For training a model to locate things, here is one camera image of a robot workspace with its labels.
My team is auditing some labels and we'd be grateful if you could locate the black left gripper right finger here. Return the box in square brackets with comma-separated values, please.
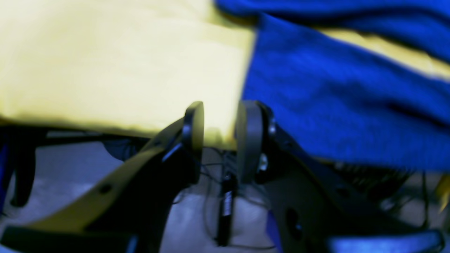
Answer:
[236, 100, 443, 253]

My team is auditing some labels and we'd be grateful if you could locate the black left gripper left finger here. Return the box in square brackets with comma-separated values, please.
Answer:
[1, 102, 204, 253]

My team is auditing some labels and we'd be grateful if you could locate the blue long-sleeve shirt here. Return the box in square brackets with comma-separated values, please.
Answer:
[216, 0, 450, 172]

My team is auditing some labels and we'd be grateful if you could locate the yellow table cloth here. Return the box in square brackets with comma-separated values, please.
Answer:
[1, 0, 449, 148]

